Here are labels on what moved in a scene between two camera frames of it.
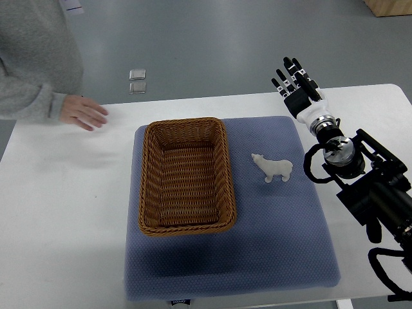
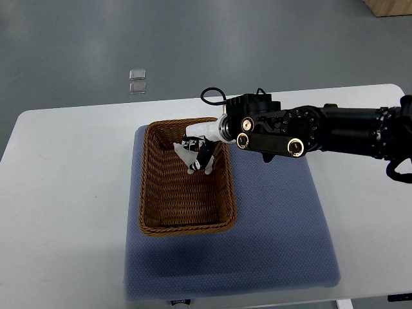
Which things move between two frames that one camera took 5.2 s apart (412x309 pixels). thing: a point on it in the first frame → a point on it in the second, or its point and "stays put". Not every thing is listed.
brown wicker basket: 185,181 stays put
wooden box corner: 389,8 stays put
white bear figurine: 271,168 → 188,156
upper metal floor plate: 137,74 stays put
